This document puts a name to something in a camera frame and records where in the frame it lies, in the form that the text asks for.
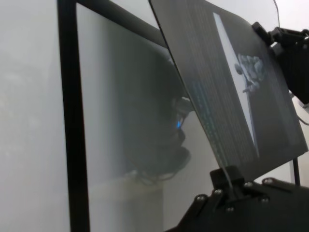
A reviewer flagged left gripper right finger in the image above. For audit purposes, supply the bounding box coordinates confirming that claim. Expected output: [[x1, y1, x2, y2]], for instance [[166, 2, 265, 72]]
[[226, 165, 247, 202]]

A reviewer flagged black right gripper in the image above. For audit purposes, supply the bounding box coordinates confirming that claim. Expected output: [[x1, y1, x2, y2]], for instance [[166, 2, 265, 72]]
[[251, 21, 309, 105]]

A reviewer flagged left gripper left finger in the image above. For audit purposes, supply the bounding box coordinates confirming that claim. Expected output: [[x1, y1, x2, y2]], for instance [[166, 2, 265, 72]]
[[209, 168, 230, 194]]

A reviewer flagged black company introduction poster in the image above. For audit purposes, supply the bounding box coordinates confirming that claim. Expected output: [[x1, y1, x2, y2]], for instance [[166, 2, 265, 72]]
[[147, 0, 309, 181]]

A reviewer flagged grey right gripper cable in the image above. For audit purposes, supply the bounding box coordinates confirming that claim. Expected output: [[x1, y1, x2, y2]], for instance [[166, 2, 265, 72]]
[[272, 0, 282, 29]]

